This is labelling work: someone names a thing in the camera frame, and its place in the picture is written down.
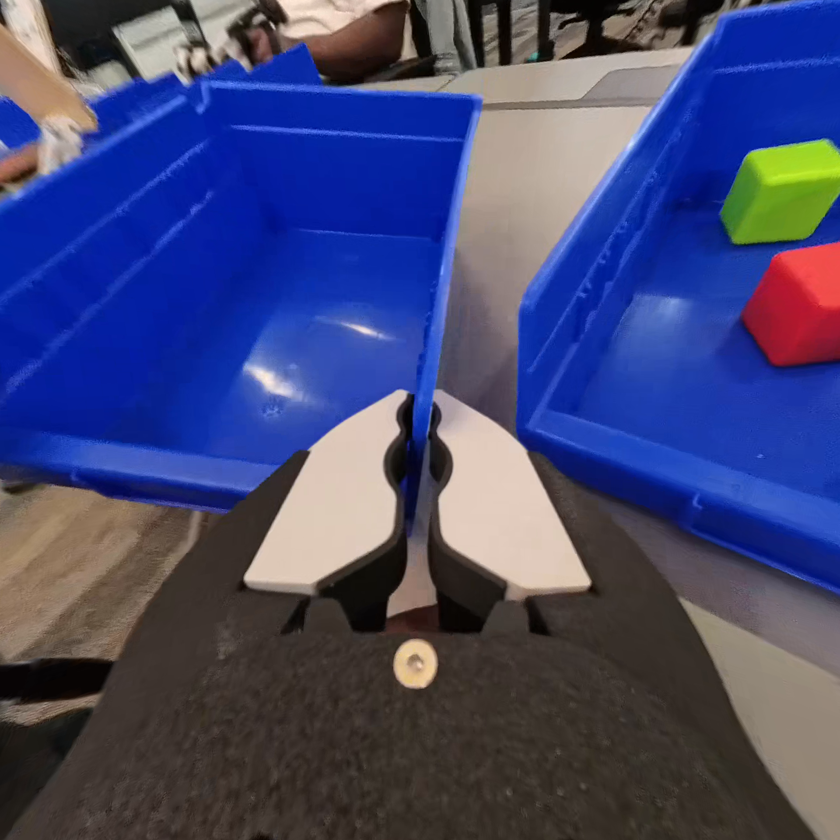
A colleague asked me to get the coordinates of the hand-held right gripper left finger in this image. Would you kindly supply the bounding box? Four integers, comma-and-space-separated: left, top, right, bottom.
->
244, 388, 412, 595

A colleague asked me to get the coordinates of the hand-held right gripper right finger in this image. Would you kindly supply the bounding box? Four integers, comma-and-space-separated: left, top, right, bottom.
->
428, 390, 593, 601

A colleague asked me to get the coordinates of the blue plastic bin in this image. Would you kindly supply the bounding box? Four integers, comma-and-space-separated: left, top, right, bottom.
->
0, 45, 322, 153
517, 0, 840, 595
0, 80, 484, 514

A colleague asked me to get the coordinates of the red cube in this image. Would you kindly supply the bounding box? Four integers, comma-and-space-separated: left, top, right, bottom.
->
742, 241, 840, 367

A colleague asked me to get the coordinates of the green cube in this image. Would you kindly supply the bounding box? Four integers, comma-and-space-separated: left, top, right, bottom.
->
720, 139, 840, 245

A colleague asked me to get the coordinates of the grey desk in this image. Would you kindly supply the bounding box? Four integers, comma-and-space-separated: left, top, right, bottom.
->
348, 47, 840, 840

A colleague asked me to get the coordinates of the black chair leg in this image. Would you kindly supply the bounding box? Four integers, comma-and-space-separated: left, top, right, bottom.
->
0, 659, 114, 703

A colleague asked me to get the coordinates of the grey jacket on chair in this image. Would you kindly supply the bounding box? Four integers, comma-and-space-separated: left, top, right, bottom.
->
413, 0, 477, 73

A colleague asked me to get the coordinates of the wooden board document stand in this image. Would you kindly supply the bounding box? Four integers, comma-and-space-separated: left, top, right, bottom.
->
0, 26, 99, 132

